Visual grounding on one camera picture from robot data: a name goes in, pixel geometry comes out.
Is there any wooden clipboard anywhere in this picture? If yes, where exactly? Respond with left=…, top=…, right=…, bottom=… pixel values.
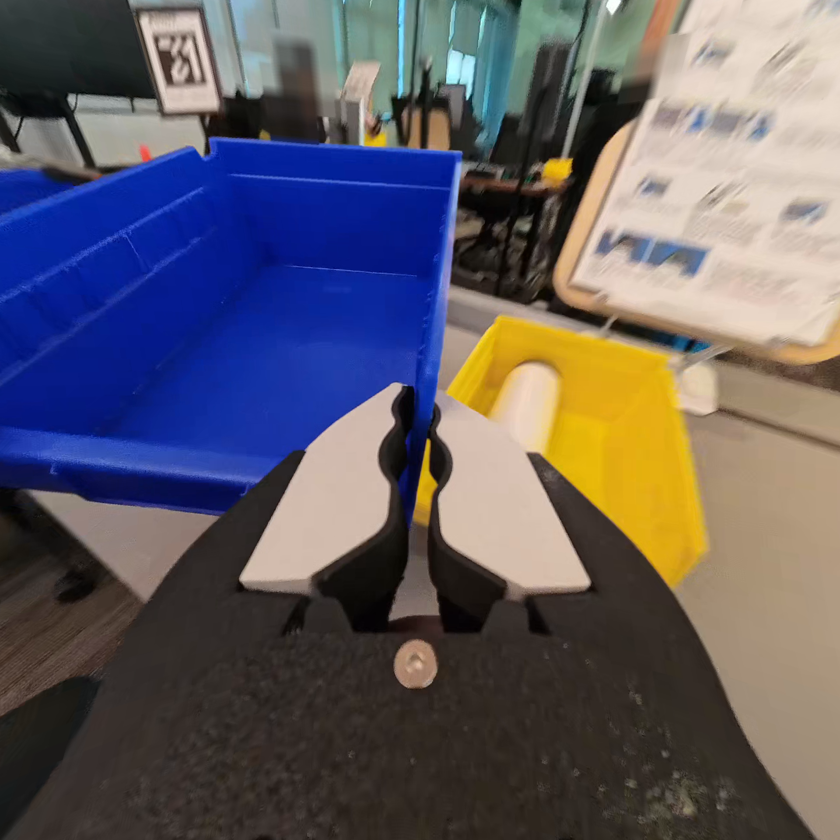
left=553, top=0, right=840, bottom=366

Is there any white document stand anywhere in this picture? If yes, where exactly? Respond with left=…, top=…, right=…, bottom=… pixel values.
left=676, top=341, right=723, bottom=416

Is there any white plastic bottle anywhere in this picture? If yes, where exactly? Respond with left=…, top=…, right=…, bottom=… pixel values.
left=489, top=360, right=562, bottom=455

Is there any instruction sheet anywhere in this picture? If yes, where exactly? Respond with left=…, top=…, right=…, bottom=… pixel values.
left=571, top=0, right=840, bottom=345

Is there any framed tag sign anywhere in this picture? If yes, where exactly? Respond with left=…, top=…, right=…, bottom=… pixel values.
left=133, top=7, right=223, bottom=116

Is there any blue plastic bin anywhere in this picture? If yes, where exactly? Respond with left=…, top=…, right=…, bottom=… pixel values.
left=0, top=136, right=463, bottom=526
left=0, top=167, right=73, bottom=214

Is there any yellow plastic bin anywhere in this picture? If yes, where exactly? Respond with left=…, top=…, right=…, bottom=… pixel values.
left=413, top=315, right=708, bottom=588

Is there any large black screen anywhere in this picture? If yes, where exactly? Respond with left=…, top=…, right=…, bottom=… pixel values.
left=0, top=0, right=158, bottom=99

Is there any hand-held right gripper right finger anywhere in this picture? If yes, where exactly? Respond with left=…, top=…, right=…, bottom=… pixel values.
left=427, top=392, right=593, bottom=634

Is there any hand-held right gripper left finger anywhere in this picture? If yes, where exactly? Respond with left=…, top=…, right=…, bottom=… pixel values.
left=238, top=382, right=417, bottom=634

